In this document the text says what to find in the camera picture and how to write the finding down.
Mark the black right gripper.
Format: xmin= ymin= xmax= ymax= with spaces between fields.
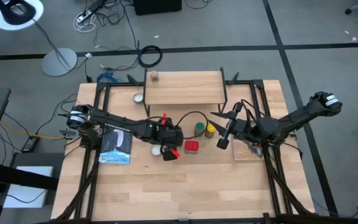
xmin=209 ymin=101 xmax=260 ymax=149

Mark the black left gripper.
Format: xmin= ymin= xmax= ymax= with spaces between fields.
xmin=153 ymin=123 xmax=185 ymax=162

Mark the yellow-lid spice jar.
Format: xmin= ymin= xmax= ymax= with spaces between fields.
xmin=204 ymin=123 xmax=217 ymax=139

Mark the red spice tin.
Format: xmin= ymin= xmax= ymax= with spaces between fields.
xmin=184 ymin=140 xmax=200 ymax=155

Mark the green-lid spice jar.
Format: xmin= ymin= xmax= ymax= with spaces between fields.
xmin=194 ymin=121 xmax=206 ymax=138

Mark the wooden shelf with black legs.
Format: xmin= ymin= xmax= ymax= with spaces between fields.
xmin=143 ymin=67 xmax=229 ymax=118

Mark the Acadia book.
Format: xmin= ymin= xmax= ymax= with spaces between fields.
xmin=231 ymin=136 xmax=265 ymax=161

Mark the Yellowstone book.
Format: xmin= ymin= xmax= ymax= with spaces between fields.
xmin=98 ymin=126 xmax=134 ymax=165

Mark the black computer case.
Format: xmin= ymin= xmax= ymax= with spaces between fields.
xmin=133 ymin=0 xmax=183 ymax=16

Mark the black power adapter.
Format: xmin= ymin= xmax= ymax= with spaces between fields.
xmin=21 ymin=136 xmax=40 ymax=153

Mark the white power strip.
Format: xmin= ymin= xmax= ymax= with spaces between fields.
xmin=76 ymin=9 xmax=93 ymax=23

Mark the white box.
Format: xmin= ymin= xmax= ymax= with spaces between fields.
xmin=3 ymin=166 xmax=55 ymax=208

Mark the black beam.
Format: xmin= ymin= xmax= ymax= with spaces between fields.
xmin=0 ymin=160 xmax=58 ymax=190

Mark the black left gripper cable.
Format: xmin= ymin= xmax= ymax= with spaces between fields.
xmin=175 ymin=110 xmax=210 ymax=140

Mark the black aluminium table frame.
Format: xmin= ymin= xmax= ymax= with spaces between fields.
xmin=53 ymin=79 xmax=316 ymax=224

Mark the blue cable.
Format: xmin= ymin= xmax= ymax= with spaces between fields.
xmin=97 ymin=72 xmax=124 ymax=84

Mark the coiled black cable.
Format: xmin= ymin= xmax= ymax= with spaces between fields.
xmin=137 ymin=45 xmax=163 ymax=68

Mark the ring light floor lamp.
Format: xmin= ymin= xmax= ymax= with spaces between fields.
xmin=0 ymin=0 xmax=78 ymax=77

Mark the coiled white cable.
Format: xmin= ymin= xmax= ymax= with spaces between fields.
xmin=73 ymin=14 xmax=98 ymax=34

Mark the yellow cable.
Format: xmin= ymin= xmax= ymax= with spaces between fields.
xmin=0 ymin=119 xmax=67 ymax=141

